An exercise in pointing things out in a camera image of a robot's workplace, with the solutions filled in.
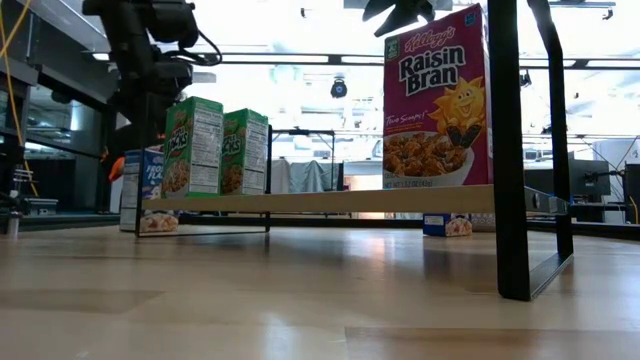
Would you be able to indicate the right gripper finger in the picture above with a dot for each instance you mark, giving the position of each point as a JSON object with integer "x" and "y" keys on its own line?
{"x": 407, "y": 12}
{"x": 376, "y": 7}

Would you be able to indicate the magenta Raisin Bran cereal box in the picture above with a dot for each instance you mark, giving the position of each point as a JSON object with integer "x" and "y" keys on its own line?
{"x": 435, "y": 110}
{"x": 482, "y": 222}

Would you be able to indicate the green Apple Jacks cereal box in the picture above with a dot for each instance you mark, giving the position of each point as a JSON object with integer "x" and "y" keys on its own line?
{"x": 192, "y": 147}
{"x": 245, "y": 152}

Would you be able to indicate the blue Frosted Flakes cereal box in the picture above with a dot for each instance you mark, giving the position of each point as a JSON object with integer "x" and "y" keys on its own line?
{"x": 150, "y": 172}
{"x": 447, "y": 225}

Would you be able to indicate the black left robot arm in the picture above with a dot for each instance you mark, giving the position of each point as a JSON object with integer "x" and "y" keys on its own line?
{"x": 140, "y": 75}

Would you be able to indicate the wooden shelf with black legs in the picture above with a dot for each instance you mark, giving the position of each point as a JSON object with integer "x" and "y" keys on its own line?
{"x": 325, "y": 199}

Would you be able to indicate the grey draped cloth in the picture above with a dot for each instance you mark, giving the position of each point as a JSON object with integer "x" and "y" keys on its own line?
{"x": 305, "y": 176}

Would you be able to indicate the black computer monitor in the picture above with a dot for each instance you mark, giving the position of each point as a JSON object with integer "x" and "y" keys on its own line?
{"x": 590, "y": 177}

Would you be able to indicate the person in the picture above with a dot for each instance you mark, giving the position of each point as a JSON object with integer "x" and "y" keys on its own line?
{"x": 116, "y": 169}

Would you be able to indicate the grey metal bin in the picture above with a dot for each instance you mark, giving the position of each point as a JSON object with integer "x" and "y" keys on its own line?
{"x": 40, "y": 206}

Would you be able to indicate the black ceiling camera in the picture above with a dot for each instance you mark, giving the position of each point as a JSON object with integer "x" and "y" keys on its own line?
{"x": 338, "y": 88}

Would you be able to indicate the black background workstation frame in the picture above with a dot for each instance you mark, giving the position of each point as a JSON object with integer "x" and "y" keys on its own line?
{"x": 302, "y": 132}

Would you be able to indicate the black aluminium rig frame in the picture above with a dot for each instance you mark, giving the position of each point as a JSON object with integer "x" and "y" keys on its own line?
{"x": 300, "y": 220}

